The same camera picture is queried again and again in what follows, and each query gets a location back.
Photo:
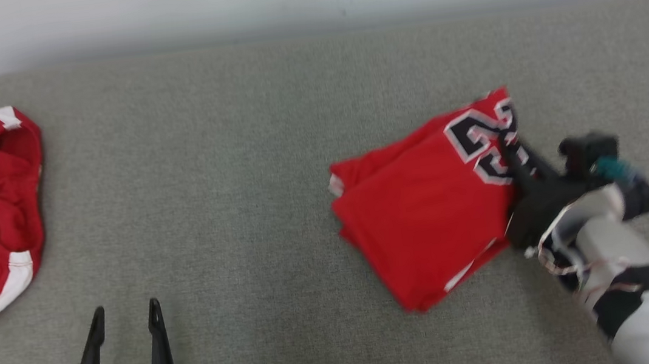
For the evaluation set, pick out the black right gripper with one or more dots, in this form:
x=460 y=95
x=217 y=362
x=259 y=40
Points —
x=541 y=206

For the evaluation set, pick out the red basketball jersey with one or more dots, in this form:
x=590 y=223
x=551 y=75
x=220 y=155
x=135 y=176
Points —
x=426 y=219

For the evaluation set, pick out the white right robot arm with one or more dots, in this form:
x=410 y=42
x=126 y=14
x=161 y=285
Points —
x=636 y=293

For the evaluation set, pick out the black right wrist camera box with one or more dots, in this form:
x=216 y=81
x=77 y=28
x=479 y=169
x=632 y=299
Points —
x=587 y=152

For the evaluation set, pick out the teal right camera connector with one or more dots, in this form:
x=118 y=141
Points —
x=613 y=170

